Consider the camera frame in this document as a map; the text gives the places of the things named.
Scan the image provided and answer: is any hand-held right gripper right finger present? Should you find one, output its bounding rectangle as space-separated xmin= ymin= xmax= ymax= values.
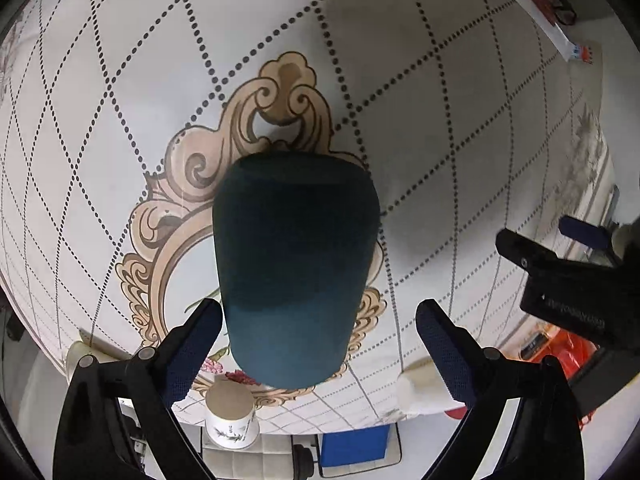
xmin=415 ymin=299 xmax=586 ymax=480

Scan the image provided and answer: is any orange plastic bag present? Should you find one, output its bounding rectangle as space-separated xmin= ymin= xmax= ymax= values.
xmin=519 ymin=324 xmax=603 ymax=428

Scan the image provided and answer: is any white foam corner guard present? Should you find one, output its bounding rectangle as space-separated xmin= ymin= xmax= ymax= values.
xmin=396 ymin=358 xmax=467 ymax=419
xmin=64 ymin=339 xmax=108 ymax=377

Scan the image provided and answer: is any white paper packet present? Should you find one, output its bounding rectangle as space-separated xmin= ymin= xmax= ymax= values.
xmin=506 ymin=0 xmax=597 ymax=66

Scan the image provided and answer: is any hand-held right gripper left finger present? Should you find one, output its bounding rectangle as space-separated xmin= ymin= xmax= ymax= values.
xmin=52 ymin=299 xmax=224 ymax=480

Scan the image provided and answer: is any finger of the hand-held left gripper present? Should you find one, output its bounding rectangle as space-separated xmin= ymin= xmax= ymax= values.
xmin=558 ymin=215 xmax=627 ymax=262
xmin=495 ymin=228 xmax=625 ymax=274

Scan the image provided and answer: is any dark teal cup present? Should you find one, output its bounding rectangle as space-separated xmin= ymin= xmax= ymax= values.
xmin=212 ymin=152 xmax=379 ymax=391

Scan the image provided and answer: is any blue box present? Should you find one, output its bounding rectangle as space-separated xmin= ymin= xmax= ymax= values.
xmin=320 ymin=424 xmax=391 ymax=477

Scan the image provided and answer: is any printed white tablecloth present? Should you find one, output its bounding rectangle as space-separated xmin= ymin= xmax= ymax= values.
xmin=0 ymin=0 xmax=627 ymax=436

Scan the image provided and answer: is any white floral paper cup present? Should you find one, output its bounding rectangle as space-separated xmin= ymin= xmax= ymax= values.
xmin=204 ymin=379 xmax=261 ymax=449

